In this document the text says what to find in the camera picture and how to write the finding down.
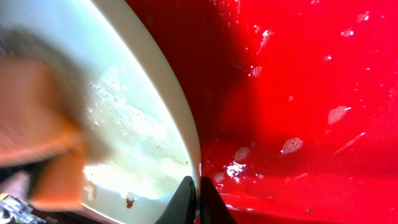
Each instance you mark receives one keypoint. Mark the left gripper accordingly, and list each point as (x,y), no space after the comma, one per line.
(17,184)

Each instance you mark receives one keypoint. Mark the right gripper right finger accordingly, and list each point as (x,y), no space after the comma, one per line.
(213,210)

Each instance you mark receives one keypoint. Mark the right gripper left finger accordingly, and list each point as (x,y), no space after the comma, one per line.
(182,206)

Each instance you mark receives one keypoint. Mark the orange green scrub sponge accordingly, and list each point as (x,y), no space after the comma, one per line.
(36,130)

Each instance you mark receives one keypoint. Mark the white plate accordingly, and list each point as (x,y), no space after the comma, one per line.
(120,87)

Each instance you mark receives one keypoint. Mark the red plastic tray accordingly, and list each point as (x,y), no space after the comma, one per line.
(295,103)

